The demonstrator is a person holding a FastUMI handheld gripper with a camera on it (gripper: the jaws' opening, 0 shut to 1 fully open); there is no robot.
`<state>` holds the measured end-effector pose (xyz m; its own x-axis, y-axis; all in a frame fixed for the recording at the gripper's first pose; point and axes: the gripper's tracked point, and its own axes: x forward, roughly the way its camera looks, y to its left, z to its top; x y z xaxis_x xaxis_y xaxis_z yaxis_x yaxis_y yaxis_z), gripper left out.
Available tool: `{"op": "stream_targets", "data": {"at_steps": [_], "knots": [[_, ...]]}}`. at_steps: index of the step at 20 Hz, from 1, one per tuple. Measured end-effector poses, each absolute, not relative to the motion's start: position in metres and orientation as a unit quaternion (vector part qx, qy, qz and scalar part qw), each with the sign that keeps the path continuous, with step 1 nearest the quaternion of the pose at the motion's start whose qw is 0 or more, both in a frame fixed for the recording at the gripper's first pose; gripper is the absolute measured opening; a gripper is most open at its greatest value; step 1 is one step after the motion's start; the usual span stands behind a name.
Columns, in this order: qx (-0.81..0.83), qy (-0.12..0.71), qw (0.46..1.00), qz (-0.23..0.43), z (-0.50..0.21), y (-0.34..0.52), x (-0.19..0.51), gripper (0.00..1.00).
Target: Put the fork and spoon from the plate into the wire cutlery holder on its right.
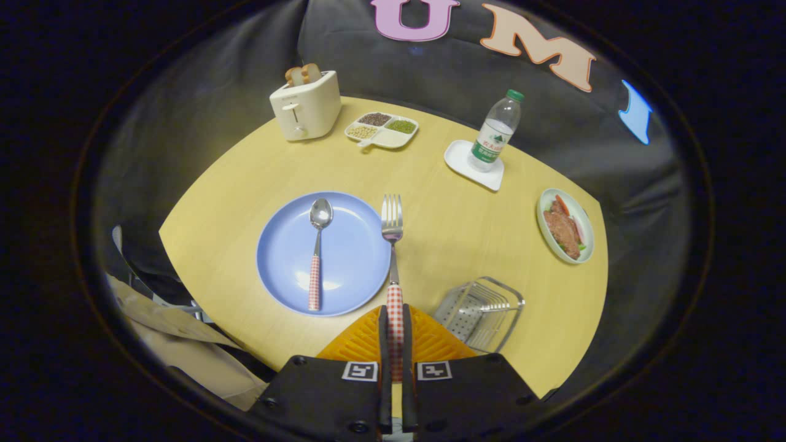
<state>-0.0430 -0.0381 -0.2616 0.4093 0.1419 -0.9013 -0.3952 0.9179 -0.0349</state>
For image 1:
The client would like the pale green plate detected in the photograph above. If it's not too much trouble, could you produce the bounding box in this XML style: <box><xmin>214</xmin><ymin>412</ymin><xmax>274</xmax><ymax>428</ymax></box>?
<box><xmin>537</xmin><ymin>188</ymin><xmax>595</xmax><ymax>265</ymax></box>

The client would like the clear cutlery drain basket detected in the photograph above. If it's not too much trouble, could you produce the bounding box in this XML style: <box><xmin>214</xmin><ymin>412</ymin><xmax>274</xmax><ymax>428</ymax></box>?
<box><xmin>433</xmin><ymin>276</ymin><xmax>526</xmax><ymax>354</ymax></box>

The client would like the fork with checked handle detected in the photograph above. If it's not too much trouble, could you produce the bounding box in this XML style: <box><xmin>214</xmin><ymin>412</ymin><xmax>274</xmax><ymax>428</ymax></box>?
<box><xmin>381</xmin><ymin>194</ymin><xmax>406</xmax><ymax>382</ymax></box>

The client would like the clear water bottle green cap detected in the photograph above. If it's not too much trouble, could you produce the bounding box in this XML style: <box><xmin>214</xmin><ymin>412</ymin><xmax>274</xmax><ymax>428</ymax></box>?
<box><xmin>468</xmin><ymin>89</ymin><xmax>525</xmax><ymax>173</ymax></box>

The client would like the sliced meat with vegetables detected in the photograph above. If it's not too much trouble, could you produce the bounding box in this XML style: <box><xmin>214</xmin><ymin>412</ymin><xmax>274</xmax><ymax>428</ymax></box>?
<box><xmin>543</xmin><ymin>195</ymin><xmax>587</xmax><ymax>260</ymax></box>

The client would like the brown cardboard box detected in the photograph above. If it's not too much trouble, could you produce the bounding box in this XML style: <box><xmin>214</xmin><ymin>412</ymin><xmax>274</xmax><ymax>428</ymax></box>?
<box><xmin>107</xmin><ymin>273</ymin><xmax>271</xmax><ymax>412</ymax></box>

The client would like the pale metal frame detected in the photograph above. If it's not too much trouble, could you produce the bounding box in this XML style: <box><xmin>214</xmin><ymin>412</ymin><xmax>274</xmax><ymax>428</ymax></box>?
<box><xmin>112</xmin><ymin>225</ymin><xmax>212</xmax><ymax>323</ymax></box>

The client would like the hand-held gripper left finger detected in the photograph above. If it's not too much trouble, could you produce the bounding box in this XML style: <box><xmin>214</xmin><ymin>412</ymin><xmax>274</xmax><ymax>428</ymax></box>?
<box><xmin>249</xmin><ymin>305</ymin><xmax>394</xmax><ymax>442</ymax></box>

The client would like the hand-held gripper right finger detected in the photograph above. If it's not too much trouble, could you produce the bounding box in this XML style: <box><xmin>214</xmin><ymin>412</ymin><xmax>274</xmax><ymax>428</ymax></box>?
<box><xmin>402</xmin><ymin>304</ymin><xmax>541</xmax><ymax>442</ymax></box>

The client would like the white square coaster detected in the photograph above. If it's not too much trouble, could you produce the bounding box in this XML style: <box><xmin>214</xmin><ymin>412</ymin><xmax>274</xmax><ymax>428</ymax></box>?
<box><xmin>444</xmin><ymin>139</ymin><xmax>505</xmax><ymax>192</ymax></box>

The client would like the white toaster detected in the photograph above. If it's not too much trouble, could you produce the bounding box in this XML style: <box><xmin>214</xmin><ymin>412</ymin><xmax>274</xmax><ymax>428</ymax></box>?
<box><xmin>270</xmin><ymin>70</ymin><xmax>342</xmax><ymax>142</ymax></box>

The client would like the blue round plate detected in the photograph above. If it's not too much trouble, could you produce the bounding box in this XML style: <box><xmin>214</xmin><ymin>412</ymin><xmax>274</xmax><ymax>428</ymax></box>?
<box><xmin>256</xmin><ymin>192</ymin><xmax>392</xmax><ymax>317</ymax></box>

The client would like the white divided dish with beans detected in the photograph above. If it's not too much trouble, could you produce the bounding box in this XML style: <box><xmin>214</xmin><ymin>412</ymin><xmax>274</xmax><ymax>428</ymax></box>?
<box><xmin>344</xmin><ymin>112</ymin><xmax>420</xmax><ymax>152</ymax></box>

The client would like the spoon with checked handle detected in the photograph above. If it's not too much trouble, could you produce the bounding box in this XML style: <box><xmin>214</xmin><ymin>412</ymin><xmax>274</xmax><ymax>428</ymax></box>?
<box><xmin>308</xmin><ymin>198</ymin><xmax>334</xmax><ymax>312</ymax></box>

